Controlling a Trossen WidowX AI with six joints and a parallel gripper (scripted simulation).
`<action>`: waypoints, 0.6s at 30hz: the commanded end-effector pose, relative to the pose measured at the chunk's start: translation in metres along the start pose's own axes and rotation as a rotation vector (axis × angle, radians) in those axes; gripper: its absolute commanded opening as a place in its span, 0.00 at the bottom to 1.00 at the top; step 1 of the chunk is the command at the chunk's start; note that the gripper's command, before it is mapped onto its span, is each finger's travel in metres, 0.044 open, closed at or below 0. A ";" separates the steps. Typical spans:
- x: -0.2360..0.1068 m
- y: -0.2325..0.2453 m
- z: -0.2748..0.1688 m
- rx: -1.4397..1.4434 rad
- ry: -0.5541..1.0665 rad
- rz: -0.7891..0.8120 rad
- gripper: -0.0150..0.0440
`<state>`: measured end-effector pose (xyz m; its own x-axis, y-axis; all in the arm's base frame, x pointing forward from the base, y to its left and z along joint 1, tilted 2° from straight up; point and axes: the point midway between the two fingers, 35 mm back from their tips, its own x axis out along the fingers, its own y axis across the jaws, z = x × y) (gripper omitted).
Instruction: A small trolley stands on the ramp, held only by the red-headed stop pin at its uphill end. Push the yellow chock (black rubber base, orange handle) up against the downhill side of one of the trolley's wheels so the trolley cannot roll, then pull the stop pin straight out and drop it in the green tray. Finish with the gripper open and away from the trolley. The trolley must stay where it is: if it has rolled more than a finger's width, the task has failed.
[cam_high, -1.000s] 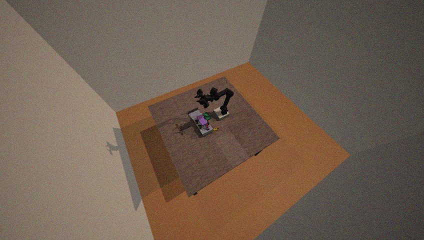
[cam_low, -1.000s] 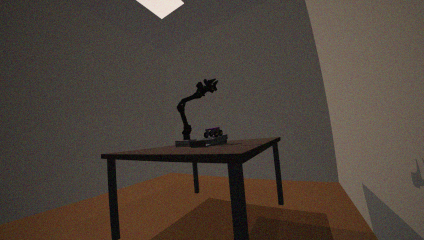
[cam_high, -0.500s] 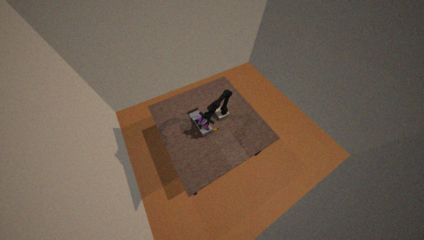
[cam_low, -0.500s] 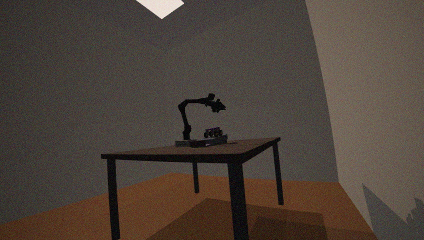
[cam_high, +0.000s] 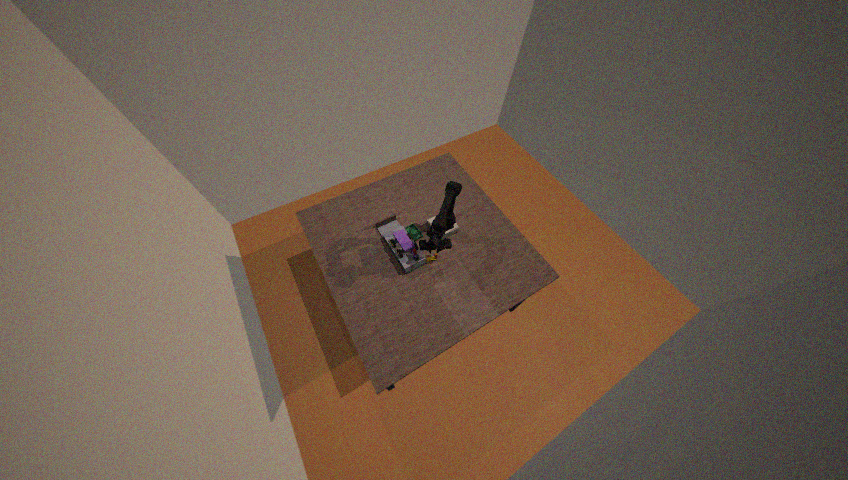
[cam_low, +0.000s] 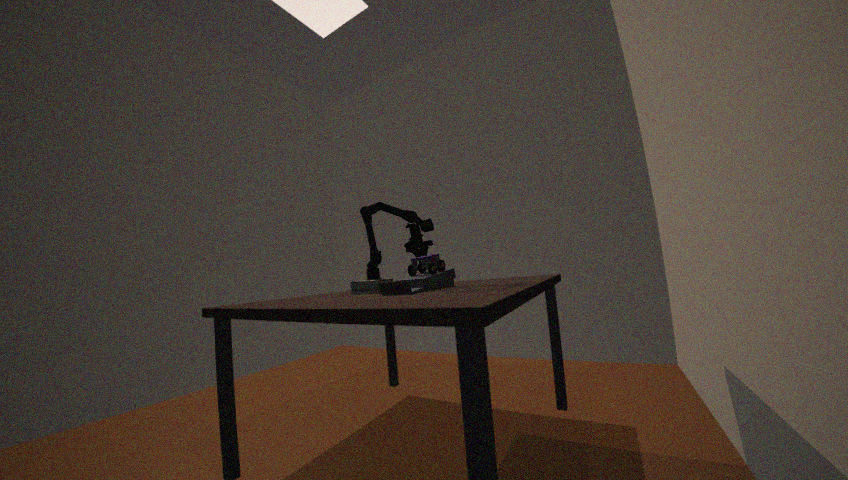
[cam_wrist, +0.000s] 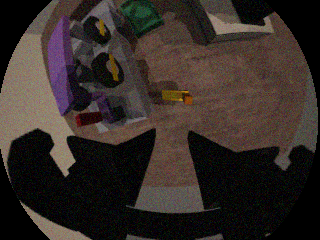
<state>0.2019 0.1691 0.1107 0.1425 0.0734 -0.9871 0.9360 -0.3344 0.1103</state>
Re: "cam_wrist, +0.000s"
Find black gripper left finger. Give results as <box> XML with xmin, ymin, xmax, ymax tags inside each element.
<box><xmin>67</xmin><ymin>129</ymin><xmax>156</xmax><ymax>208</ymax></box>

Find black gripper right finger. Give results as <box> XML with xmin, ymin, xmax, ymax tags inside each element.
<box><xmin>187</xmin><ymin>131</ymin><xmax>280</xmax><ymax>211</ymax></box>

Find red-headed pin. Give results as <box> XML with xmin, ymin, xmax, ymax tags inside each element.
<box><xmin>76</xmin><ymin>112</ymin><xmax>109</xmax><ymax>128</ymax></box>

